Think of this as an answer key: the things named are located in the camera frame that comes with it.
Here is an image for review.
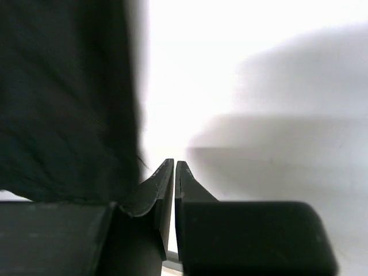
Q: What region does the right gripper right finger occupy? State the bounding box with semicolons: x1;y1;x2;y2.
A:
175;161;338;276

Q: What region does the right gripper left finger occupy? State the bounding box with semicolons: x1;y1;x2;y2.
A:
1;159;174;275

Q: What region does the black pleated skirt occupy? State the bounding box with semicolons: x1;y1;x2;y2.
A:
1;1;141;204

